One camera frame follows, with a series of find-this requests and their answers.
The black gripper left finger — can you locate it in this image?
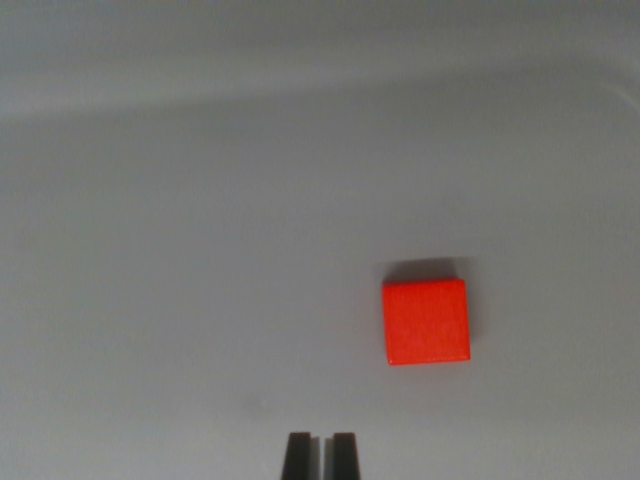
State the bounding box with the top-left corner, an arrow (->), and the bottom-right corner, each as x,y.
281,431 -> 321,480

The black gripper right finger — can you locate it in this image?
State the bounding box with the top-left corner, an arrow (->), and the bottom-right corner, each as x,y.
324,432 -> 363,480

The red wooden block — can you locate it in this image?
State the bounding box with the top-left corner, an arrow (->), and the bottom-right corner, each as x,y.
381,277 -> 472,367

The white plastic tray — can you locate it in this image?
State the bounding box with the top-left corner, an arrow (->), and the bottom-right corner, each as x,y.
0,0 -> 640,480

